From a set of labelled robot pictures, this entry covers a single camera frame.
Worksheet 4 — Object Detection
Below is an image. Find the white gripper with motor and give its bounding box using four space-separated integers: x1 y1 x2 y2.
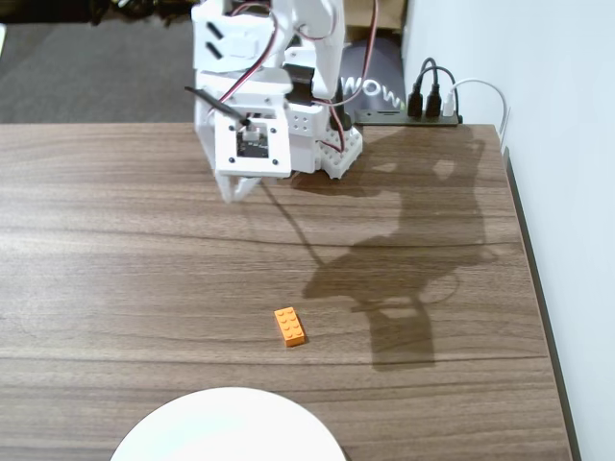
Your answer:
193 69 295 204

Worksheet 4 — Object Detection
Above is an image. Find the orange lego block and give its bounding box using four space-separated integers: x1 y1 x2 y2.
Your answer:
273 305 308 349

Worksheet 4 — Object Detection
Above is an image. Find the white round plate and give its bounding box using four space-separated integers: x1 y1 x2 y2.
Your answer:
110 386 347 461

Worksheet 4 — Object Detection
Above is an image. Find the black power strip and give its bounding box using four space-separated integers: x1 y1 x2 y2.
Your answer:
355 109 464 127

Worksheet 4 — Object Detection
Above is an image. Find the black bag with white letters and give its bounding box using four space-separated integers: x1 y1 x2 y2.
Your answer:
338 37 407 114

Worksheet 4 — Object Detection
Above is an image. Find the brown cardboard box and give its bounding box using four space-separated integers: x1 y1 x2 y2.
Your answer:
343 0 409 33

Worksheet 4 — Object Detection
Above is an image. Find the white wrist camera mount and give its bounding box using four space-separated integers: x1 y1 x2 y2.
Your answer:
214 116 293 178

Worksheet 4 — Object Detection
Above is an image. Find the black camera cable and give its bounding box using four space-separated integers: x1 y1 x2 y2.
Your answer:
184 85 255 130

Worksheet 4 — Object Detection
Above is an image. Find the red black white servo wire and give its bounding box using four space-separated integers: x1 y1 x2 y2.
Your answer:
220 7 284 105
331 0 381 153

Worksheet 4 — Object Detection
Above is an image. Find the black plug with cable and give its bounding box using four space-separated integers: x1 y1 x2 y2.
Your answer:
416 65 458 119
406 57 439 119

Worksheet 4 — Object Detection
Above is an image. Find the white plug with cable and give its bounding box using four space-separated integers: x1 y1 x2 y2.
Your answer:
442 78 511 150

